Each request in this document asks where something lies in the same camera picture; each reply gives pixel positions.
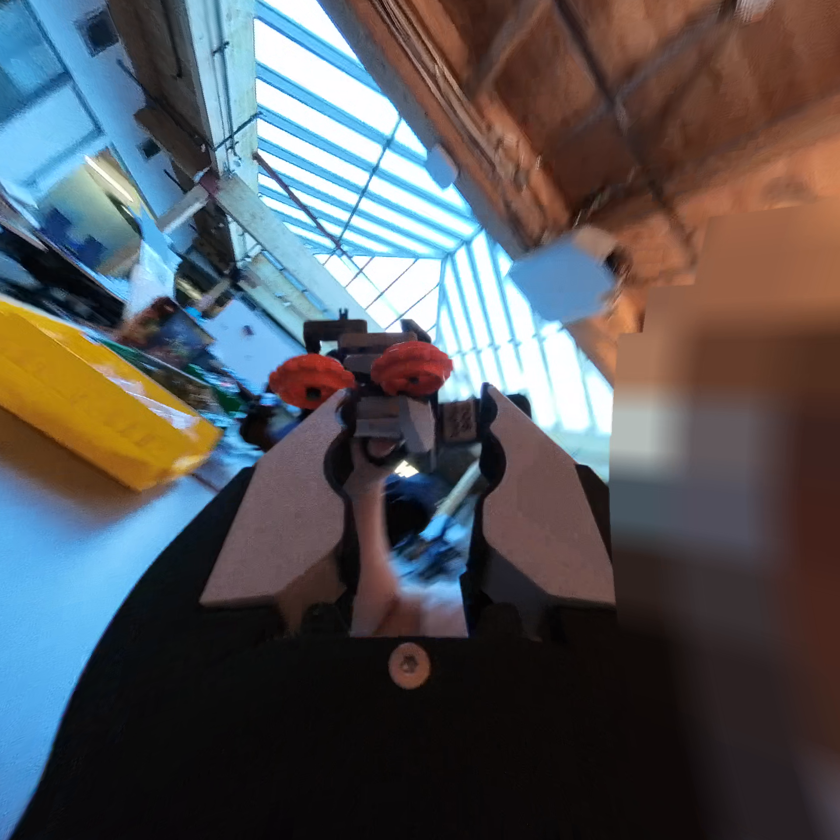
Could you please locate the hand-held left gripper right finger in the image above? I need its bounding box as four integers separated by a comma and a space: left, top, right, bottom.
467, 382, 616, 611

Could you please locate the person's right forearm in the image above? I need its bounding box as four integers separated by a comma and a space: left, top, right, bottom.
344, 459, 470, 637

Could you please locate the grey beam with orange gears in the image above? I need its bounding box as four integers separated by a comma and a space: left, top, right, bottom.
268, 308, 455, 473

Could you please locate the small white ceiling sensor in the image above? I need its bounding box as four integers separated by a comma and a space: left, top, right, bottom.
425, 146, 459, 190

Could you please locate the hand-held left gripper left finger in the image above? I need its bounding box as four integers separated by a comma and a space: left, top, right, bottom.
199, 387, 352, 624

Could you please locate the yellow plastic bin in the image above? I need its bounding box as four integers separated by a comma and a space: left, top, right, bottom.
0, 295, 224, 493

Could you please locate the grey desk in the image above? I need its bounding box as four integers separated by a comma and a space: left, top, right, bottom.
0, 407, 263, 840

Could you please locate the skylight window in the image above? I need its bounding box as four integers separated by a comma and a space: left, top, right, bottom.
251, 0, 616, 454

